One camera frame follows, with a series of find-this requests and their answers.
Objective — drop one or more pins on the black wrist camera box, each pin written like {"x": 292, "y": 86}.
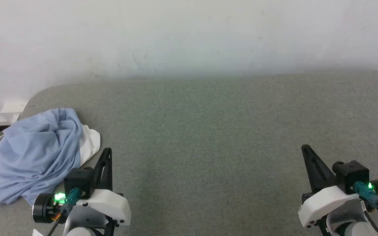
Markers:
{"x": 351, "y": 175}
{"x": 79, "y": 182}

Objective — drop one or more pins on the white garment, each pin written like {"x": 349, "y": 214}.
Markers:
{"x": 91, "y": 144}

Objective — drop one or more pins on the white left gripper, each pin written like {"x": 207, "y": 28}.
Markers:
{"x": 110, "y": 205}

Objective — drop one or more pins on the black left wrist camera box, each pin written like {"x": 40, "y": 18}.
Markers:
{"x": 79, "y": 182}

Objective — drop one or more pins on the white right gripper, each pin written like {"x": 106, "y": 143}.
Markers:
{"x": 326, "y": 205}

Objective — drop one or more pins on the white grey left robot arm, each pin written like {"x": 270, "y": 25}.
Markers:
{"x": 84, "y": 226}

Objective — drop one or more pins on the grey fabric sofa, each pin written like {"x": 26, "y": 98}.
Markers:
{"x": 208, "y": 147}

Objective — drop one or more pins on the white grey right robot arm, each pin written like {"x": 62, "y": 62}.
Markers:
{"x": 353, "y": 226}

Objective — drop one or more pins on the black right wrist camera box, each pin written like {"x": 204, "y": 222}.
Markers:
{"x": 351, "y": 175}

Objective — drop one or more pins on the light blue garment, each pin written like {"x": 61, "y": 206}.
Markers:
{"x": 34, "y": 154}

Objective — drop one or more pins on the white wall socket box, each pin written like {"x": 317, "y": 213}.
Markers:
{"x": 13, "y": 108}

